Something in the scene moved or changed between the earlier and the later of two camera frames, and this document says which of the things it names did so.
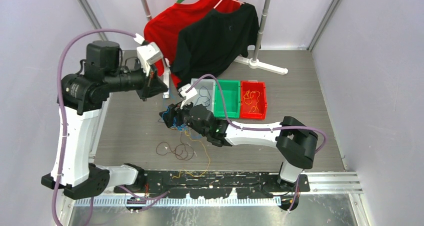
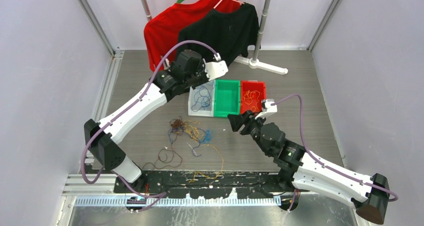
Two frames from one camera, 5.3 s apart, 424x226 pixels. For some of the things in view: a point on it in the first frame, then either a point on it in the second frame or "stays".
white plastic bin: (205, 89) stays
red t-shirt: (163, 28) stays
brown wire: (182, 150) → (165, 157)
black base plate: (255, 185) stays
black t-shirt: (208, 43) stays
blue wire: (181, 127) → (206, 138)
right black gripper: (174, 110) → (237, 121)
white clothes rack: (256, 61) stays
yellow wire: (248, 99) stays
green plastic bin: (231, 90) stays
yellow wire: (208, 156) → (190, 127)
